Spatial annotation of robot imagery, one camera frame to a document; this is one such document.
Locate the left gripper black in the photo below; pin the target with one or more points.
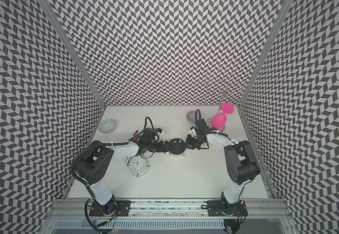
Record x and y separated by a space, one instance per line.
162 148

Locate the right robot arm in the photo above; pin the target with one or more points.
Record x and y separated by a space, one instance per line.
241 164

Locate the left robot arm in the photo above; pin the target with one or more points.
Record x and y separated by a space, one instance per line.
90 165

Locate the white alarm clock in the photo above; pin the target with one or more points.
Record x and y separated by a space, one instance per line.
138 166
176 147

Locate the pink plastic wine glass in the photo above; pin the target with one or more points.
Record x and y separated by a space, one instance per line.
220 119

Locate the green patterned glass dish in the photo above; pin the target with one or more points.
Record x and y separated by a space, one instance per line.
107 126

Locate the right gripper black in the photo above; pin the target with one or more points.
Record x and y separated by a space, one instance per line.
190 144

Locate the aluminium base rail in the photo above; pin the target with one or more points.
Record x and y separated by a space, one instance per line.
200 208

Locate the lilac small bowl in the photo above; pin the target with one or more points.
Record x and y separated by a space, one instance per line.
191 117

